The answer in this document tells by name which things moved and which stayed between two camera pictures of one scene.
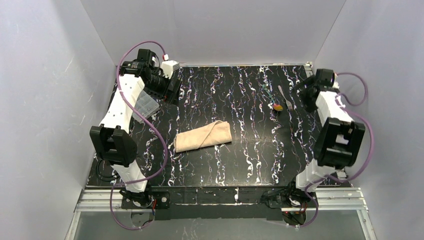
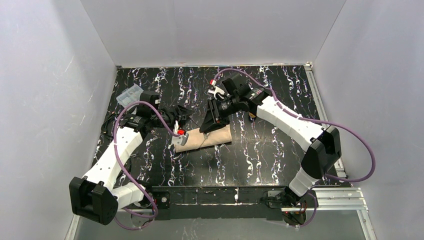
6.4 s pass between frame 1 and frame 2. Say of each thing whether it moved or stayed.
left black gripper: moved
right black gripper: moved
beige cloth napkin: stayed
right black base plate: stayed
